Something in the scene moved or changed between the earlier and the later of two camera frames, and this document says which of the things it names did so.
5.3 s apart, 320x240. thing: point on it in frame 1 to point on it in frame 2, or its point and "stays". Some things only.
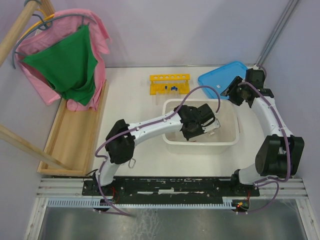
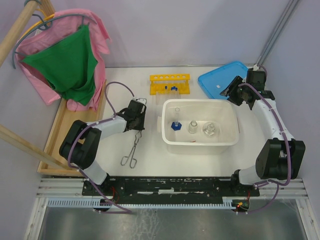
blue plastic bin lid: x=221 y=78 stays
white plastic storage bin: x=220 y=141 stays
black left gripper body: x=196 y=131 to x=140 y=123
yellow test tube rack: x=178 y=83 stays
